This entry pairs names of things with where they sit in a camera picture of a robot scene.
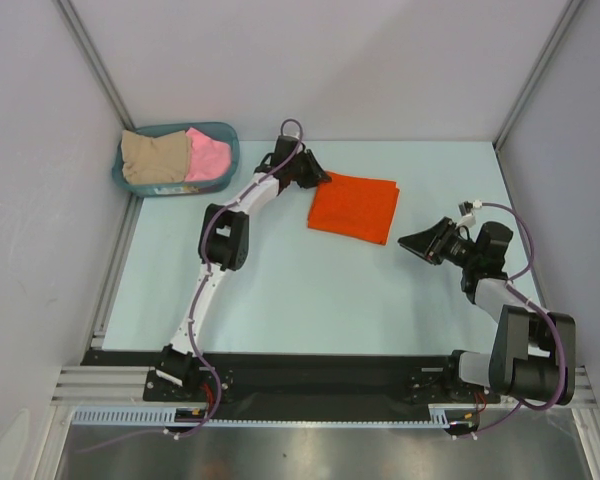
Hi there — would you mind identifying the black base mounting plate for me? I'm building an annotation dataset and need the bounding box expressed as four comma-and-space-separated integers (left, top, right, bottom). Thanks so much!
82, 350, 486, 421

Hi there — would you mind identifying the aluminium frame rail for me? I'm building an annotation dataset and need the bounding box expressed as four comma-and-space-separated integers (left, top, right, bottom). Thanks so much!
49, 363, 154, 405

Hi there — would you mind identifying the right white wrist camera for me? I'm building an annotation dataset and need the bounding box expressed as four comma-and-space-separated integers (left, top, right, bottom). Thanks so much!
456, 200, 483, 229

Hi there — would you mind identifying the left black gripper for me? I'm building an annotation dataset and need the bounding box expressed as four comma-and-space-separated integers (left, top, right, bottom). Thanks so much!
288, 150, 331, 190

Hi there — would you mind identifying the orange t-shirt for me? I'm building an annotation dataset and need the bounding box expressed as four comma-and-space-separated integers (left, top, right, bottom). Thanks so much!
308, 172, 400, 245

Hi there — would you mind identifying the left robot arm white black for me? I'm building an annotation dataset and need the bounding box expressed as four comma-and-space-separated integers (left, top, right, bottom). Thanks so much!
155, 134, 331, 400

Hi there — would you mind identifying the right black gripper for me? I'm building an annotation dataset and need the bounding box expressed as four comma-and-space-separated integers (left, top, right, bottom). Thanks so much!
399, 216, 480, 269

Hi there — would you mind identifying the pink t-shirt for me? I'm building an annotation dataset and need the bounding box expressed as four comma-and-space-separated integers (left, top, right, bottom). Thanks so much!
185, 128, 231, 182

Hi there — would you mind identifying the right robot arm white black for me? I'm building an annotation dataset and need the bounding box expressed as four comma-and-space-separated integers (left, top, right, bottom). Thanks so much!
398, 217, 576, 410

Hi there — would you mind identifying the beige t-shirt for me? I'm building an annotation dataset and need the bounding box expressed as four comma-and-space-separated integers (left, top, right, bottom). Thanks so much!
121, 130, 191, 185

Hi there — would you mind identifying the white slotted cable duct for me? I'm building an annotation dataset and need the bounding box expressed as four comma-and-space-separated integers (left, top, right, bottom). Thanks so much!
71, 404, 477, 429

